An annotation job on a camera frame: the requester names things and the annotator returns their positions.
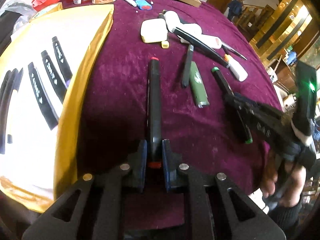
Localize marker with red cap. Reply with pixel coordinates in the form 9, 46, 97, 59
148, 57, 162, 169

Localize marker with green cap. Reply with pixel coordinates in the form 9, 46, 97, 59
211, 67, 253, 144

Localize green lighter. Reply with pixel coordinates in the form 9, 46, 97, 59
189, 61, 209, 108

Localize white bottle orange cap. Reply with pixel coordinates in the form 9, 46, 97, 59
224, 54, 248, 82

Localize slim black pen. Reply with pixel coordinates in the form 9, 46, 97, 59
181, 44, 194, 88

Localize white pill bottle red label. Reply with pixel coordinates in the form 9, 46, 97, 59
179, 23, 222, 49

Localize blue battery pack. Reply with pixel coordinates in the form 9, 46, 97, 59
135, 0, 152, 10

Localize silver black pen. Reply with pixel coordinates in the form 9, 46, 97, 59
221, 42, 247, 60

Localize long black marker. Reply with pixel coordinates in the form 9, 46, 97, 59
173, 27, 231, 68

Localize person's right hand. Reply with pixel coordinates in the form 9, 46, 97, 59
260, 150, 306, 207

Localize purple velvet tablecloth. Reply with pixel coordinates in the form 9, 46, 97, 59
54, 0, 280, 197

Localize small yellow die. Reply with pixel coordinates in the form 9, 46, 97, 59
161, 41, 170, 49

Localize wooden stair railing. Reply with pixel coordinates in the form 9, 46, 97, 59
235, 4, 274, 35

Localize yellow cartoon tin case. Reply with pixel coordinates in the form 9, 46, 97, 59
140, 18, 168, 43

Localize gold tray box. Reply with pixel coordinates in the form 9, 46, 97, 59
1, 3, 114, 213

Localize person in dark jacket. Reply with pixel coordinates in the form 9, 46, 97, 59
227, 0, 245, 22

